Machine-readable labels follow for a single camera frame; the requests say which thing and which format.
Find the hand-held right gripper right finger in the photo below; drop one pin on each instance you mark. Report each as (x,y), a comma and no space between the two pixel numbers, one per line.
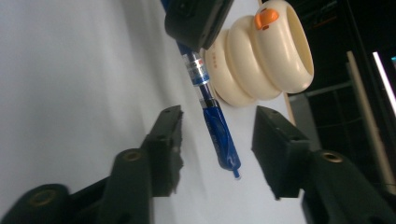
(280,155)

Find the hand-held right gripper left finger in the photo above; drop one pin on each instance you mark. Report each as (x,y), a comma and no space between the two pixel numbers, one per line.
(162,149)

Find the blue pen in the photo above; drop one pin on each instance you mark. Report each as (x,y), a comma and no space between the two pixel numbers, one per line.
(218,133)

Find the cream ringed pen holder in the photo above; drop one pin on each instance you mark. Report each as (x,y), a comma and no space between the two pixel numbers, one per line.
(267,68)

